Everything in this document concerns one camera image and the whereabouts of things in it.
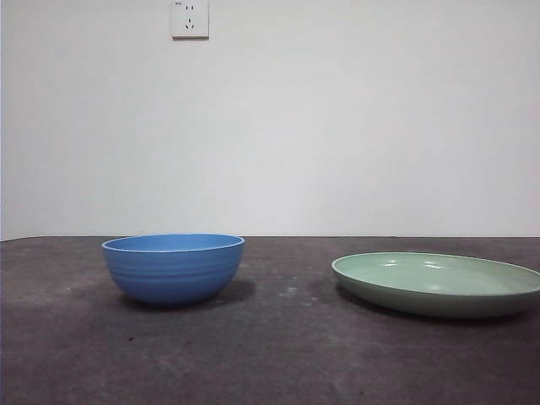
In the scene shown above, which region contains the blue ribbed bowl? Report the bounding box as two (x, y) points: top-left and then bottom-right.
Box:
(100, 233), (246, 308)

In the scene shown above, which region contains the green round plate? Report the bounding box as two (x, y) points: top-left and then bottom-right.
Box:
(331, 251), (540, 319)

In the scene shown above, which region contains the white wall socket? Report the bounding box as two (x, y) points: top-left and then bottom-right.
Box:
(171, 0), (210, 41)

